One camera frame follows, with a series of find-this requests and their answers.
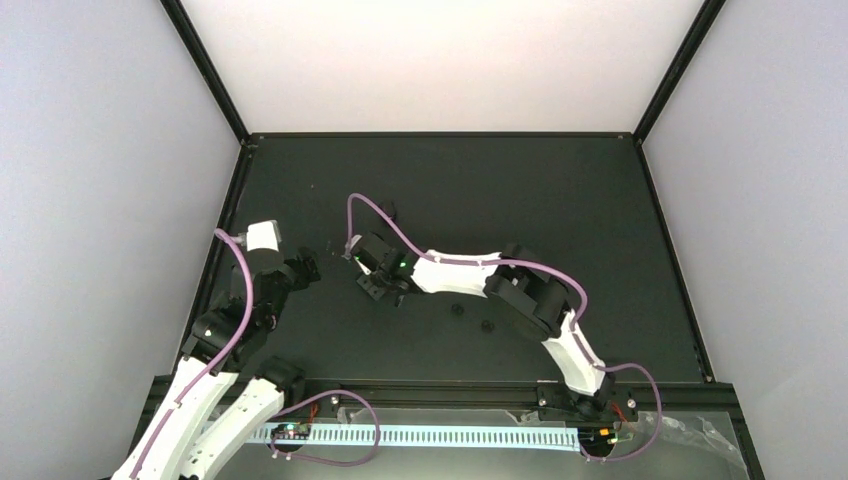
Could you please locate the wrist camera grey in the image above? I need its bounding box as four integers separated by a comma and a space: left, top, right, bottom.
244, 220, 281, 252
349, 234, 373, 276

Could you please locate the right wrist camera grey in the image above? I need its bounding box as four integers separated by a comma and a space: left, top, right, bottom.
349, 234, 373, 276

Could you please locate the left circuit board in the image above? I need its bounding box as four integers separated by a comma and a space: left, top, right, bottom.
271, 423, 312, 442

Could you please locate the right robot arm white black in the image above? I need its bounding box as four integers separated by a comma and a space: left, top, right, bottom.
346, 233, 614, 420

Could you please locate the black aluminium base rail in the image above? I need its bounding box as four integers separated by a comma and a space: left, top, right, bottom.
285, 379, 744, 426

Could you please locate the circuit board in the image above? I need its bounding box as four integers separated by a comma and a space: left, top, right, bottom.
578, 428, 634, 445
271, 423, 312, 442

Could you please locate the black frame post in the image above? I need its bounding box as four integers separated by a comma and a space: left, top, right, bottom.
633, 0, 726, 145
160, 0, 250, 144

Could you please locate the clear plastic sheet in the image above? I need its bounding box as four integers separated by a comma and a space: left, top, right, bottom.
496, 412, 751, 479

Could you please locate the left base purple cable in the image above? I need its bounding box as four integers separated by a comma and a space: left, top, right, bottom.
268, 387, 381, 467

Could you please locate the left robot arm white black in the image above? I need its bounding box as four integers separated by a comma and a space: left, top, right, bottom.
112, 247, 321, 479

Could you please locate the white slotted cable duct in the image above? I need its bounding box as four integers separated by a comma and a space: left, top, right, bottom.
246, 423, 581, 452

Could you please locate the right circuit board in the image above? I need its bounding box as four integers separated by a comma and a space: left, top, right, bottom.
578, 428, 634, 445

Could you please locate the black frame post left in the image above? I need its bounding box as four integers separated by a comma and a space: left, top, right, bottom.
160, 0, 250, 144

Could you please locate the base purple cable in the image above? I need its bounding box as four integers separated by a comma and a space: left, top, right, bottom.
579, 423, 664, 464
268, 387, 381, 467

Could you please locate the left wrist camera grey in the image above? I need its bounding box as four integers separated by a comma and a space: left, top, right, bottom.
244, 220, 281, 252

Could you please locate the black frame post right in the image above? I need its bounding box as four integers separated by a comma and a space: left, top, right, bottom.
633, 0, 726, 145

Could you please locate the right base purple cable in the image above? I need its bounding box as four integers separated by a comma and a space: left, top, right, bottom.
579, 423, 664, 464

